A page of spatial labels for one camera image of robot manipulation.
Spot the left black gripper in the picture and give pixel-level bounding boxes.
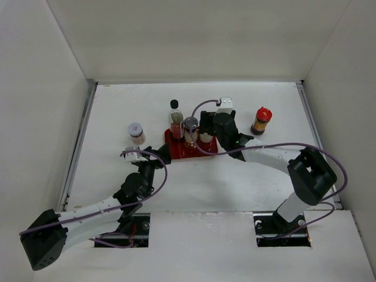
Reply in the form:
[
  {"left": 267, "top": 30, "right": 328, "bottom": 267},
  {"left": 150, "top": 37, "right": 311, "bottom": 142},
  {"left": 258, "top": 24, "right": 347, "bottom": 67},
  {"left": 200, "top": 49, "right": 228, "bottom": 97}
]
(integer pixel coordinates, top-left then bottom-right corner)
[{"left": 137, "top": 143, "right": 170, "bottom": 198}]

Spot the salt grinder jar grey lid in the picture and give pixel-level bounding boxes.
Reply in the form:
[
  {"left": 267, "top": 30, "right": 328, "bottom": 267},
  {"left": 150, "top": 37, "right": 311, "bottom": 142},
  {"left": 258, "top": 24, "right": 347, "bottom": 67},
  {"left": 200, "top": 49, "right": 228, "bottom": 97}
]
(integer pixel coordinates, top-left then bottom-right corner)
[{"left": 183, "top": 116, "right": 200, "bottom": 149}]

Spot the salt jar black knob lid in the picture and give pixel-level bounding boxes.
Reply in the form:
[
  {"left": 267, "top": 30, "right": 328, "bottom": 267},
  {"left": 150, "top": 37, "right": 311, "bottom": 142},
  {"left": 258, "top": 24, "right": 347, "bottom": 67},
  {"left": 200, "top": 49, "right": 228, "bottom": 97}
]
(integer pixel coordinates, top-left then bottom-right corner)
[{"left": 199, "top": 132, "right": 213, "bottom": 143}]

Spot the small jar white lid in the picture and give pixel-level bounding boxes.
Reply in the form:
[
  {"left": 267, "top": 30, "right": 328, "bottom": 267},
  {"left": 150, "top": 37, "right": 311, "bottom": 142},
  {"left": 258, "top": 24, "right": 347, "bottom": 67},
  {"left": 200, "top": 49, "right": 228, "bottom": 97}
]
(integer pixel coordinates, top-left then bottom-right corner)
[{"left": 127, "top": 122, "right": 145, "bottom": 145}]

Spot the soy sauce bottle black cap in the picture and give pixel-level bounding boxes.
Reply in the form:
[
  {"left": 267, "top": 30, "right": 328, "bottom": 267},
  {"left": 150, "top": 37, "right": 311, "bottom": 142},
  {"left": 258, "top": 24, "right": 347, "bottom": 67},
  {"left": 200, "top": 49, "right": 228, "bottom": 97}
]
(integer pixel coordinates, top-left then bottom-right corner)
[{"left": 169, "top": 99, "right": 184, "bottom": 141}]

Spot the sauce bottle red cap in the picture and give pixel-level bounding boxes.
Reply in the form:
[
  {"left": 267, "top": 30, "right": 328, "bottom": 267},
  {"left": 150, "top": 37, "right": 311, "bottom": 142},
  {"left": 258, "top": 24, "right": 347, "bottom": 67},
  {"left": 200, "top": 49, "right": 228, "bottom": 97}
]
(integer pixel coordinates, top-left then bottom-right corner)
[{"left": 250, "top": 107, "right": 273, "bottom": 135}]

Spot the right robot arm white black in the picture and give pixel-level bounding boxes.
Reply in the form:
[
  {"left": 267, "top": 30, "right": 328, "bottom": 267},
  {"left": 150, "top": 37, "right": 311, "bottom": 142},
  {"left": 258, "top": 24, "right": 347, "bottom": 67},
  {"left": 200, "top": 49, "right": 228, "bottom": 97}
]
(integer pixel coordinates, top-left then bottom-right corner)
[{"left": 199, "top": 110, "right": 337, "bottom": 234}]

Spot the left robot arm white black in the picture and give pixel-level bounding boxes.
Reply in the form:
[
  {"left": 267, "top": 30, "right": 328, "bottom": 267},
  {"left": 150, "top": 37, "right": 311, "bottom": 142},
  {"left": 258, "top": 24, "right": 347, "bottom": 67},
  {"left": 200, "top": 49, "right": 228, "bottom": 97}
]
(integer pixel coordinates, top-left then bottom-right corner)
[{"left": 19, "top": 143, "right": 172, "bottom": 271}]

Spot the red tray gold emblem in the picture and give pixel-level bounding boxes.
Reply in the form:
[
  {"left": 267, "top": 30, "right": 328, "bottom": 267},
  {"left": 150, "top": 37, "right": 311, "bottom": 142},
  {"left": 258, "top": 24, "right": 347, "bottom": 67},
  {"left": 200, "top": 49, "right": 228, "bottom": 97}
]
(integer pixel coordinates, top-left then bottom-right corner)
[{"left": 163, "top": 126, "right": 220, "bottom": 161}]

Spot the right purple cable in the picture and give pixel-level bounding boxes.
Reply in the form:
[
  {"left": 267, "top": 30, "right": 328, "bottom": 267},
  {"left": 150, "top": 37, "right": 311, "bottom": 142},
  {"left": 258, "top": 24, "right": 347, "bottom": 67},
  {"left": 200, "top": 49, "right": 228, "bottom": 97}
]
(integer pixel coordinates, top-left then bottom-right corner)
[{"left": 189, "top": 99, "right": 348, "bottom": 239}]

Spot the purple cable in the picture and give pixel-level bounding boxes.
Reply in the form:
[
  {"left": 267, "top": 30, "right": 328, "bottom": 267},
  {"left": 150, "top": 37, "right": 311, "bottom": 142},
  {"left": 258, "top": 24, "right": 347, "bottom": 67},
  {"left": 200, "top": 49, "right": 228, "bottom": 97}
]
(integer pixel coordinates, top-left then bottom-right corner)
[
  {"left": 19, "top": 149, "right": 169, "bottom": 249},
  {"left": 189, "top": 99, "right": 348, "bottom": 239}
]

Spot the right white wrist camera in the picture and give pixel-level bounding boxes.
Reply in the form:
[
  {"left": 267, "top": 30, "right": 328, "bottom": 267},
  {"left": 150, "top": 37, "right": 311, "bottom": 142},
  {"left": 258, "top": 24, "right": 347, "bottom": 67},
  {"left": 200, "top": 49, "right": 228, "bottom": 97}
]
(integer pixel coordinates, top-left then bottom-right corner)
[{"left": 216, "top": 97, "right": 233, "bottom": 114}]

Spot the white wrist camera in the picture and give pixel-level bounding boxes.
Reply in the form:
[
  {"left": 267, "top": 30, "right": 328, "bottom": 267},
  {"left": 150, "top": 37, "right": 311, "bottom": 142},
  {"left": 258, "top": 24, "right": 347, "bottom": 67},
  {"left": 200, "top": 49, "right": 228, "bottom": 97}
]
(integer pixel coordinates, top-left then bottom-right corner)
[
  {"left": 216, "top": 97, "right": 233, "bottom": 114},
  {"left": 120, "top": 146, "right": 146, "bottom": 163}
]

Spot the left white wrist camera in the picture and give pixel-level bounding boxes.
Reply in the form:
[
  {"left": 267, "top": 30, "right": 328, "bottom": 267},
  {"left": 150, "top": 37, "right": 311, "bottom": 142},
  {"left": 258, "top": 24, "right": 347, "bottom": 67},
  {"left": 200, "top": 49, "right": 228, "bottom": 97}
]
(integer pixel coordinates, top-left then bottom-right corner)
[{"left": 120, "top": 146, "right": 146, "bottom": 163}]

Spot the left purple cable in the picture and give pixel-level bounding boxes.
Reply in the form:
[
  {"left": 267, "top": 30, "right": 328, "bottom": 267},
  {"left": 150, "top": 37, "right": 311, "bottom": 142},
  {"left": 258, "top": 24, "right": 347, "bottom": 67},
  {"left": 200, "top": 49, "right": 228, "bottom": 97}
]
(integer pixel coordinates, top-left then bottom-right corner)
[{"left": 19, "top": 149, "right": 169, "bottom": 249}]

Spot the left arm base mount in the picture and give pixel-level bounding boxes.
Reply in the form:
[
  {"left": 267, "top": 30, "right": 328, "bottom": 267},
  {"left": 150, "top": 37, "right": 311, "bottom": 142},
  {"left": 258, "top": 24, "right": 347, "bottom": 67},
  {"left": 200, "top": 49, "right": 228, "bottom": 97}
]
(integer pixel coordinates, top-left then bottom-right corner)
[{"left": 93, "top": 213, "right": 150, "bottom": 249}]

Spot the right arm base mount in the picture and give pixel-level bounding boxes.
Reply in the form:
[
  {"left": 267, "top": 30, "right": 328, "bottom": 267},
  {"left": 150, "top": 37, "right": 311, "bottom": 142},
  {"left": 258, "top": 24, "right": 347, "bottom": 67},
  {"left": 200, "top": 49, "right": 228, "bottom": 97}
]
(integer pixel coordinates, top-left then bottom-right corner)
[{"left": 253, "top": 213, "right": 311, "bottom": 247}]

